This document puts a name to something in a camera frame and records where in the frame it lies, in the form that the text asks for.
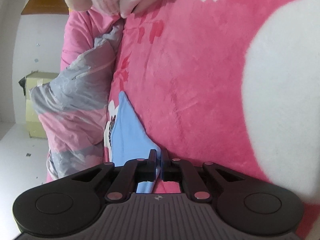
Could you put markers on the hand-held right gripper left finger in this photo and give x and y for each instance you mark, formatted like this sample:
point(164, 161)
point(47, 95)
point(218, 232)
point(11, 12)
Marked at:
point(153, 165)

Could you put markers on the pale green box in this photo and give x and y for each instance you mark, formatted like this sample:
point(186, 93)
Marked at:
point(37, 115)

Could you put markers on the pink grey floral duvet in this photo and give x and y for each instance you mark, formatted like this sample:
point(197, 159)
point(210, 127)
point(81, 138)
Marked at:
point(75, 100)

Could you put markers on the light blue t-shirt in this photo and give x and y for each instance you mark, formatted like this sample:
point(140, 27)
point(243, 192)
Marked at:
point(130, 135)

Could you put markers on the bright pink quilt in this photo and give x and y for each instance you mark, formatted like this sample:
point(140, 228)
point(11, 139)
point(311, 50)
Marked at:
point(80, 35)

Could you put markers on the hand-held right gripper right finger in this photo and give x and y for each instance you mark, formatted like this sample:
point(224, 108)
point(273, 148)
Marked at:
point(165, 165)

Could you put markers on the pink floral fleece blanket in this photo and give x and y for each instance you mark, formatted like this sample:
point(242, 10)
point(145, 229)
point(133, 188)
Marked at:
point(200, 80)

